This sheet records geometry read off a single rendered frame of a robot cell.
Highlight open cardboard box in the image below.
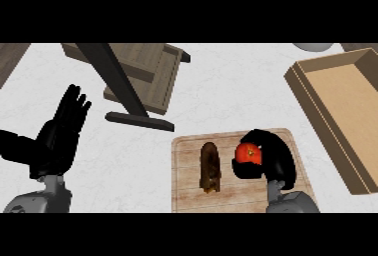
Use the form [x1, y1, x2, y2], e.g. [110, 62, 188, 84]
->
[284, 47, 378, 196]

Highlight grey round object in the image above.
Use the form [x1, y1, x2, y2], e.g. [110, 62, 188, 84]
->
[293, 43, 336, 53]

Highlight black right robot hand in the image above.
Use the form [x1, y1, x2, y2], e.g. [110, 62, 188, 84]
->
[231, 128, 299, 191]

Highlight red tomato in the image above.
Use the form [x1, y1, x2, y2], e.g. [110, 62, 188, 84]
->
[235, 142, 265, 166]

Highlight brown bread loaf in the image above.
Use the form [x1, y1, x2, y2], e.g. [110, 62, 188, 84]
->
[199, 141, 224, 194]

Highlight pale wooden cutting board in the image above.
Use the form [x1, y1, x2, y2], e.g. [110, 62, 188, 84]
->
[171, 128, 318, 214]

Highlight brown wooden slab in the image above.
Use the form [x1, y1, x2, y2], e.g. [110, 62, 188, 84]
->
[0, 43, 33, 90]

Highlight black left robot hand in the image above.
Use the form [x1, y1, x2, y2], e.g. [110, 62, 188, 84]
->
[0, 83, 94, 180]

